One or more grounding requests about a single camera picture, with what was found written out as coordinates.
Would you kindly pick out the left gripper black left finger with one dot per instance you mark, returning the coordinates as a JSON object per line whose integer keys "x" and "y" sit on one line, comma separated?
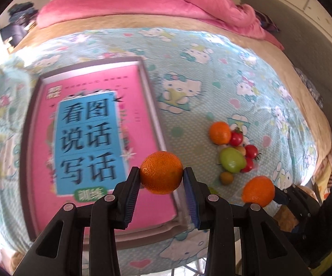
{"x": 59, "y": 248}

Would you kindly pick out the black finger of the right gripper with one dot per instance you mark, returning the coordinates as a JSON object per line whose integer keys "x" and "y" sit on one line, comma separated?
{"x": 242, "y": 205}
{"x": 300, "y": 203}

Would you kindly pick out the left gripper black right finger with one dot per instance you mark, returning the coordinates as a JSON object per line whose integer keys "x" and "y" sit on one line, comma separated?
{"x": 265, "y": 249}

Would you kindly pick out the orange mandarin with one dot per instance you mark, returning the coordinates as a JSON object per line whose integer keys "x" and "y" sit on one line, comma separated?
{"x": 259, "y": 190}
{"x": 219, "y": 133}
{"x": 161, "y": 172}

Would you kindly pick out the small brown-green fruit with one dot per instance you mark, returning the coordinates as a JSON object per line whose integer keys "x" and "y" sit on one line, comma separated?
{"x": 226, "y": 178}

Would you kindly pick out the red cherry tomato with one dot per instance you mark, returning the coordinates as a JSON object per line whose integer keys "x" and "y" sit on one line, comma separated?
{"x": 249, "y": 166}
{"x": 251, "y": 152}
{"x": 236, "y": 138}

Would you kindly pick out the green apple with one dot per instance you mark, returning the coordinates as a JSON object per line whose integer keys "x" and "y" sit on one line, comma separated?
{"x": 232, "y": 160}

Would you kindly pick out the small pale round fruit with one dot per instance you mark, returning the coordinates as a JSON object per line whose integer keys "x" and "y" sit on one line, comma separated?
{"x": 241, "y": 149}

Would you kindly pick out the grey cardboard box tray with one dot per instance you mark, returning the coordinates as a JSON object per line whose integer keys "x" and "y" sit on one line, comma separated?
{"x": 97, "y": 146}

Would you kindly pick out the hello kitty bed sheet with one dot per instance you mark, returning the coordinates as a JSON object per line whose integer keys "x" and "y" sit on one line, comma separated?
{"x": 220, "y": 81}

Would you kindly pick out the pink book with blue title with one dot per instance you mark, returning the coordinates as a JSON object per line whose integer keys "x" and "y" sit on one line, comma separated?
{"x": 97, "y": 137}

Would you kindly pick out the grey headboard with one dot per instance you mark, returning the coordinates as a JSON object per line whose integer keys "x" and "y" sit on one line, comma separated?
{"x": 304, "y": 44}

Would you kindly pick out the dark patterned pillow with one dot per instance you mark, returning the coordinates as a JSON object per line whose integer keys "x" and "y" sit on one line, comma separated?
{"x": 266, "y": 22}

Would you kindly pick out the pink blanket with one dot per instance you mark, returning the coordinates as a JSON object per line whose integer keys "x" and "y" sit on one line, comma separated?
{"x": 224, "y": 14}

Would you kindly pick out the pile of dark clothes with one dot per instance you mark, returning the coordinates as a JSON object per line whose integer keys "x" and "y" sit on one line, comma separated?
{"x": 20, "y": 16}

